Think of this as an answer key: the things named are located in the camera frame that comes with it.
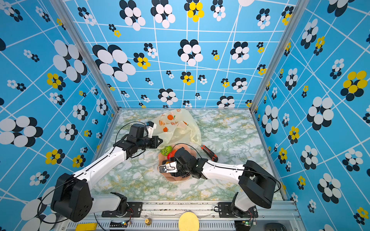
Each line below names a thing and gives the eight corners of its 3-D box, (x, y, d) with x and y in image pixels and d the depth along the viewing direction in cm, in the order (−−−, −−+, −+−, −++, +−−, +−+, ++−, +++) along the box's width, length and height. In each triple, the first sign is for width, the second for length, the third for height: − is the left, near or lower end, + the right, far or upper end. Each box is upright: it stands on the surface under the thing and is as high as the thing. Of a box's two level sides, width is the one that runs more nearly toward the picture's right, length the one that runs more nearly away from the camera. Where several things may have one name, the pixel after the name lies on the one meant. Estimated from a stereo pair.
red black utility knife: (215, 163, 92) (215, 162, 90) (198, 147, 99) (199, 146, 98) (219, 159, 94) (219, 158, 92) (202, 144, 101) (203, 143, 99)
